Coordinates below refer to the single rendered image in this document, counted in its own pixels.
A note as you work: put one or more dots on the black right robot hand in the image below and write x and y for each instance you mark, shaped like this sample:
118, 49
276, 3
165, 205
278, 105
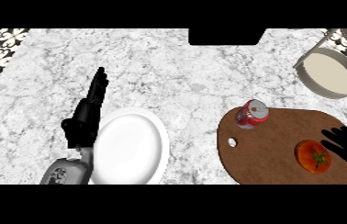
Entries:
337, 141

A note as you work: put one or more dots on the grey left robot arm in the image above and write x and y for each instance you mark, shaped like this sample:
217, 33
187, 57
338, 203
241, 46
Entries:
68, 171

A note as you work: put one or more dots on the red tomato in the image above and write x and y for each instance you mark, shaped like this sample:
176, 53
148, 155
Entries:
311, 156

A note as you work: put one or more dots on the brown wooden cutting board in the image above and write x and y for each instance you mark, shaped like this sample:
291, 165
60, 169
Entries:
266, 154

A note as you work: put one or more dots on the red and white can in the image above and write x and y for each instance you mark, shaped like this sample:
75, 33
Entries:
251, 114

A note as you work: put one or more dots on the black appliance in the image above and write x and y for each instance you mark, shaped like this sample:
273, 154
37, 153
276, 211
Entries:
226, 36

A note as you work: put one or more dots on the white plate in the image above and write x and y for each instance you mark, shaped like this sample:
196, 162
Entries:
130, 146

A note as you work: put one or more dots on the black and white patterned tile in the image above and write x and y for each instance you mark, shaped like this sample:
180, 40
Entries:
9, 45

